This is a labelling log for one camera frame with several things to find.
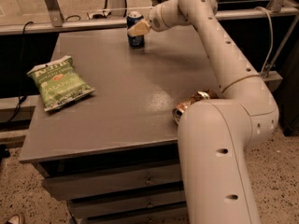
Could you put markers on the crushed orange soda can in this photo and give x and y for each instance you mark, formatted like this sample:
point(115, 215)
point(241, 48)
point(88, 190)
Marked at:
point(180, 108)

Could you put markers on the green jalapeno chip bag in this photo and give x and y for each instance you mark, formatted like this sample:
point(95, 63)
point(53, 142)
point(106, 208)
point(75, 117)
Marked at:
point(59, 83)

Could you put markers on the grey drawer cabinet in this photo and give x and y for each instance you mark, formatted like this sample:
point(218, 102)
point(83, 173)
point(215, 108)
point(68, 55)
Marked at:
point(128, 119)

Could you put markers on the shoe tip at bottom left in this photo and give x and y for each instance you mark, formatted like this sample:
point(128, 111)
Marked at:
point(16, 219)

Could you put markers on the metal guard rail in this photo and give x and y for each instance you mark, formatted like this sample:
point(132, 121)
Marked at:
point(52, 20)

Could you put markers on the blue pepsi can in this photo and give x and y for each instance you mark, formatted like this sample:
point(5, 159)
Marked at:
point(135, 39)

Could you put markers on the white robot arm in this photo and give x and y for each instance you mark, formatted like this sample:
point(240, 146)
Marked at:
point(213, 133)

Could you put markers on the middle grey drawer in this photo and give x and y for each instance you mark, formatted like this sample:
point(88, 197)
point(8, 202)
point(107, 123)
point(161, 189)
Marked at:
point(119, 203)

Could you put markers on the grey drawer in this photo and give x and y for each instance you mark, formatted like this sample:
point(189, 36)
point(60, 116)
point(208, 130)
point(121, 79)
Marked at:
point(145, 216)
point(72, 187)
point(119, 203)

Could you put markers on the top grey drawer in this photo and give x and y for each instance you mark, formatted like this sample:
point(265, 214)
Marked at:
point(72, 187)

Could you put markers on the bottom grey drawer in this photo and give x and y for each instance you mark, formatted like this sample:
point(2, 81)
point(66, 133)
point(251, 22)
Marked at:
point(145, 216)

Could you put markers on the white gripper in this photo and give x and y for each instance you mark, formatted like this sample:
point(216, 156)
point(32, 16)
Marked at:
point(155, 19)

